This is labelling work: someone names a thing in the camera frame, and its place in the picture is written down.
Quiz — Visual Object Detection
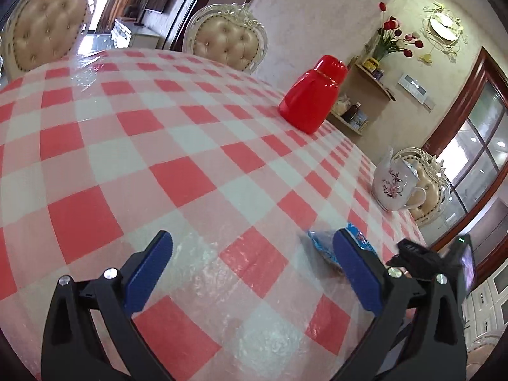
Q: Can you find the cream tufted dining chair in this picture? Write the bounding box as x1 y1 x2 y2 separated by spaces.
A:
391 147 453 227
0 0 97 82
183 3 268 75

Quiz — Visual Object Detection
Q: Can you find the white television cabinet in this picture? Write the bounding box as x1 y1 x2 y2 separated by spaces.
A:
110 18 161 50

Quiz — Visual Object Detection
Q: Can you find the blue snack packet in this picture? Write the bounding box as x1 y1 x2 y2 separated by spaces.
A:
307 222 379 274

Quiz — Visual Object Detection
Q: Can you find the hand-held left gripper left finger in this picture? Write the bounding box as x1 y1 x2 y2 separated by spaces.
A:
41 229 174 381

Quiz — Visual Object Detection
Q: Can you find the white wall control panel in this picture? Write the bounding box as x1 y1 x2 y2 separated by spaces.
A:
398 73 436 112

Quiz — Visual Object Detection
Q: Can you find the clear plastic bag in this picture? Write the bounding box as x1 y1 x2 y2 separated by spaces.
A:
332 94 352 115

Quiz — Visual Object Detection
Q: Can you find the white floral teapot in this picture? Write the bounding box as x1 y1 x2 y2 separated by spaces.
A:
372 147 427 212

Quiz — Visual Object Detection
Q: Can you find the red checkered tablecloth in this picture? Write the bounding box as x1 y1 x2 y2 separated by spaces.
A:
0 48 423 381

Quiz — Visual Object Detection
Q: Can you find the vase of tulips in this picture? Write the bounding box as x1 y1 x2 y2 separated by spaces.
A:
371 2 424 62

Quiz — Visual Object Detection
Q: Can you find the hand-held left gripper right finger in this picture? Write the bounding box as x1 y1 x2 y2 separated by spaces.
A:
331 228 468 381

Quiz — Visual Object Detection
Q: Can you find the wooden framed glass door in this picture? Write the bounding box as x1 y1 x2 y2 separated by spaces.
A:
423 48 508 247

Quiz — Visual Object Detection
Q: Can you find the ornate wall clock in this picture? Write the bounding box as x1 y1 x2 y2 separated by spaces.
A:
421 2 469 63

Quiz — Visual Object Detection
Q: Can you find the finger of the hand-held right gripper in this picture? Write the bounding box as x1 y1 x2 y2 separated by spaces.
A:
387 239 443 280

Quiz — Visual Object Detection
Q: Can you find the red thermos jug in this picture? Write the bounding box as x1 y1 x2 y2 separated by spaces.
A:
278 54 349 135

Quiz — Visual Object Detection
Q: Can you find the wooden corner shelf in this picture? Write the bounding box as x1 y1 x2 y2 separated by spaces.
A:
354 63 393 101
327 111 364 136

